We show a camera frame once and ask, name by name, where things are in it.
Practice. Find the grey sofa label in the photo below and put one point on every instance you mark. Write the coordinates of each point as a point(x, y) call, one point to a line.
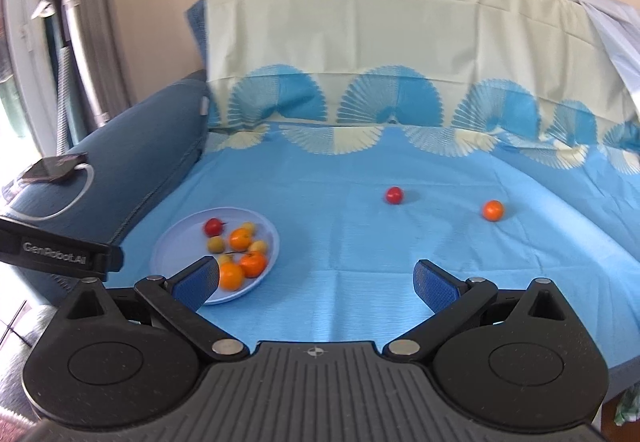
point(204, 105)

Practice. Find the small orange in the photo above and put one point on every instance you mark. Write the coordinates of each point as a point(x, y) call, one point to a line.
point(231, 276)
point(240, 238)
point(252, 264)
point(493, 210)

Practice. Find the white window frame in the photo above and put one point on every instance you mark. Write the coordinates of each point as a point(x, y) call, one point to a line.
point(25, 71)

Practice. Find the lavender plate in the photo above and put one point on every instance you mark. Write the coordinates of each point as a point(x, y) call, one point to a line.
point(175, 247)

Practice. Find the pale patterned cloth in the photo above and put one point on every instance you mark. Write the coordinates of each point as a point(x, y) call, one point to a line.
point(615, 36)

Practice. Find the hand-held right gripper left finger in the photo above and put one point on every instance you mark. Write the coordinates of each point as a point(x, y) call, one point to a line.
point(197, 284)

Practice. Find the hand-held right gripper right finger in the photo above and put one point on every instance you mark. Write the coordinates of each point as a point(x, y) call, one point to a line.
point(435, 287)

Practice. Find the blue fan-patterned sheet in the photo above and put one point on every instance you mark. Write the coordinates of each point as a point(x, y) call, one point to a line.
point(350, 247)

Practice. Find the brown longan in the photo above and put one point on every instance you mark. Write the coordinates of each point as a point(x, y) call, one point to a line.
point(216, 244)
point(258, 247)
point(225, 259)
point(249, 227)

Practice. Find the grey curtain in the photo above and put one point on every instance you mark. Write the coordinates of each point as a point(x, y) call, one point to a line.
point(115, 46)

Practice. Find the blue-grey sofa armrest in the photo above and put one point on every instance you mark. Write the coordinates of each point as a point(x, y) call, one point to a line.
point(150, 146)

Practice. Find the red cherry tomato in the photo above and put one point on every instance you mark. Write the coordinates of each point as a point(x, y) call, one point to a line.
point(214, 225)
point(394, 195)

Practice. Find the dark phone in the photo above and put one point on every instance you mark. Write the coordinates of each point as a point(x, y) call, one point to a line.
point(50, 169)

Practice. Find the green white cloth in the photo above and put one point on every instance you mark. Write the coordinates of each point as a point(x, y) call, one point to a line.
point(629, 409)

